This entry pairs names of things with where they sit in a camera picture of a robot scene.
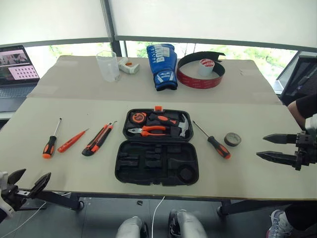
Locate person's black trouser leg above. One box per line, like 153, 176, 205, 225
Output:
284, 202, 317, 238

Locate black plastic tool case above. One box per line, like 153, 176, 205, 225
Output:
114, 106, 200, 187

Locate silver robot right leg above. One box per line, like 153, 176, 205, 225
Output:
168, 209, 208, 238

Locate silver shaft screwdriver orange black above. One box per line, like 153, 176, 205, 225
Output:
42, 118, 63, 160

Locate white roller blind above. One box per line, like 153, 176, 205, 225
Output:
0, 0, 111, 47
108, 0, 317, 50

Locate blue boxing glove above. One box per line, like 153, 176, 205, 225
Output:
146, 44, 179, 92

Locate black monitor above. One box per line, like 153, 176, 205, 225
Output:
274, 50, 317, 105

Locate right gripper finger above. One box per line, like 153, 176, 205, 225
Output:
263, 133, 298, 145
256, 151, 296, 168

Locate silver robot left leg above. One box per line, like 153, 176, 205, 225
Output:
115, 215, 149, 238

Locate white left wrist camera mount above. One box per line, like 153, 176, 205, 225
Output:
0, 171, 14, 219

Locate grey window frame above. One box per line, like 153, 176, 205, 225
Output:
0, 0, 317, 58

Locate open grey laptop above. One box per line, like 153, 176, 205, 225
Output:
0, 45, 41, 113

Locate white device with orange button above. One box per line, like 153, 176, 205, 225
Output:
118, 57, 140, 75

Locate orange test pen screwdriver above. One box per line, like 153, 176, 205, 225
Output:
57, 128, 90, 153

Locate white tape roll red print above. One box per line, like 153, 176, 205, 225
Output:
197, 59, 215, 77

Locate black electrical tape roll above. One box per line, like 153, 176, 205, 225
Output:
223, 132, 242, 147

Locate clear plastic measuring cup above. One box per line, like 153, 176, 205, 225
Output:
96, 51, 122, 83

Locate orange black utility knife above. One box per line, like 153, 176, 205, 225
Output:
81, 120, 118, 157

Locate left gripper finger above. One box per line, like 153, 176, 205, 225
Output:
7, 169, 27, 186
27, 172, 52, 199

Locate person's black sleeve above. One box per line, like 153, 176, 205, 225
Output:
295, 93, 317, 119

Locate red and black belt loop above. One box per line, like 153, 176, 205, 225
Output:
176, 51, 227, 90

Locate grey pink sneaker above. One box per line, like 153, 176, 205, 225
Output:
265, 209, 293, 238

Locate white thin cable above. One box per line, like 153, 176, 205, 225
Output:
0, 191, 72, 238
151, 195, 166, 238

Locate orange handled pliers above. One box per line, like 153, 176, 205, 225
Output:
127, 125, 167, 137

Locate claw hammer orange black handle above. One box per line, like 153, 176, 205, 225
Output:
148, 113, 190, 139

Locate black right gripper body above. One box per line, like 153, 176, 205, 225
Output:
295, 131, 317, 172

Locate orange black tape measure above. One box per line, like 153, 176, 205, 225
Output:
130, 112, 148, 124

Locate silver robot leg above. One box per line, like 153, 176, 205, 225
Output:
115, 215, 149, 238
168, 209, 208, 238

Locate black metal table leg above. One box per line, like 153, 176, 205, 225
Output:
24, 190, 85, 212
217, 199, 294, 217

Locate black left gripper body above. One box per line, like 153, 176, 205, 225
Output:
0, 184, 34, 212

